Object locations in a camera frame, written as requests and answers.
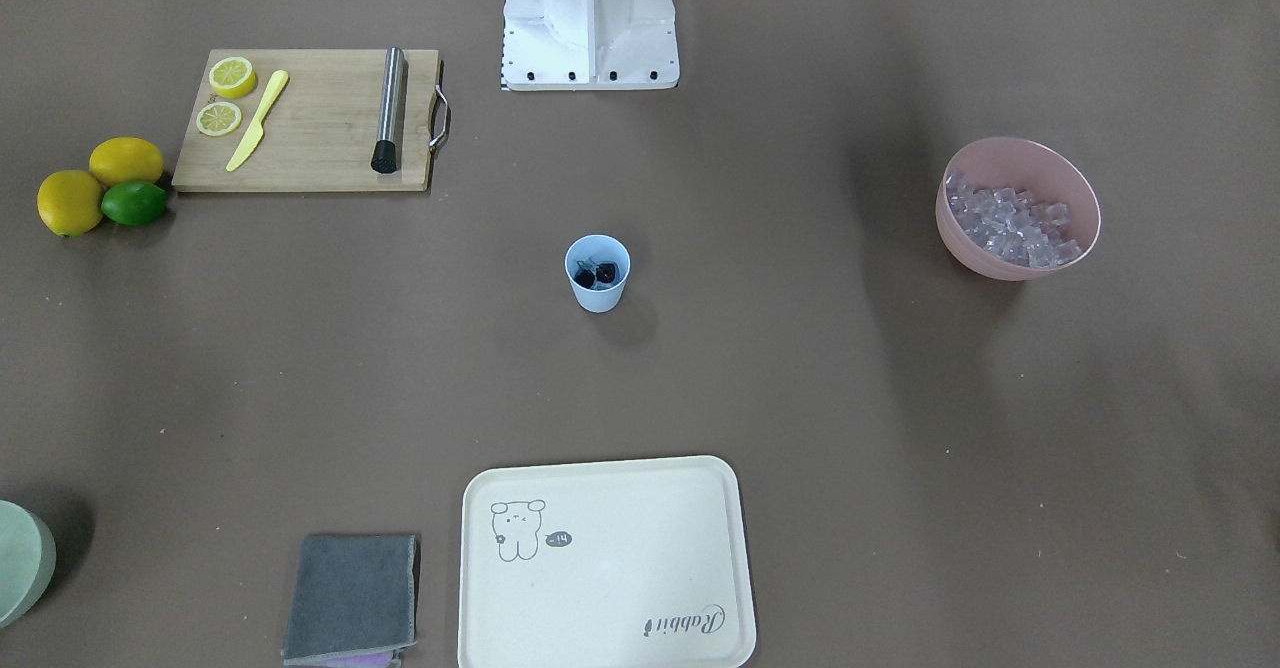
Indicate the green lime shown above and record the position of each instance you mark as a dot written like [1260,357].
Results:
[134,203]

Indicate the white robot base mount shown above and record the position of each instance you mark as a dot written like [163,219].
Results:
[589,45]

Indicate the cream rabbit tray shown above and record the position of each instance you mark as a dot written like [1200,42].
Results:
[625,563]

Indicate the lemon slice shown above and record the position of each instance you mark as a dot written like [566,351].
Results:
[218,119]
[232,77]

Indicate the lower lemon slice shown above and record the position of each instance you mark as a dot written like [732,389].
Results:
[218,119]

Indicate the upper whole lemon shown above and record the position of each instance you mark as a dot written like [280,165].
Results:
[125,159]

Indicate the wooden cutting board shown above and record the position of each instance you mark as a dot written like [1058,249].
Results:
[321,131]

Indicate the whole lemon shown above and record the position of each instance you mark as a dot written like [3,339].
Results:
[69,202]
[125,159]

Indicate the dark cherries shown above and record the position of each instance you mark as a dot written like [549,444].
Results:
[596,276]

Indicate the yellow plastic knife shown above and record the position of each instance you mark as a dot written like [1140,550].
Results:
[255,130]

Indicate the pink bowl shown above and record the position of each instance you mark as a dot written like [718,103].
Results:
[1026,165]

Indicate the blue plastic cup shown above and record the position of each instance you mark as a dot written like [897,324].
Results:
[598,248]

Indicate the clear ice cubes pile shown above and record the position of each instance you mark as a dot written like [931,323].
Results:
[1012,224]

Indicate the lower whole lemon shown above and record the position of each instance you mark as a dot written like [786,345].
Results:
[69,202]

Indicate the upper lemon slice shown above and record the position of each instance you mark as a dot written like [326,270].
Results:
[232,77]

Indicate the grey folded cloth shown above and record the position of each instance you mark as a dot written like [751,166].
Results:
[353,602]

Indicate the mint green bowl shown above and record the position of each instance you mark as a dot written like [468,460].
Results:
[28,558]

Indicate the steel muddler black tip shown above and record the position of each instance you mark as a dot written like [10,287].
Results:
[387,148]

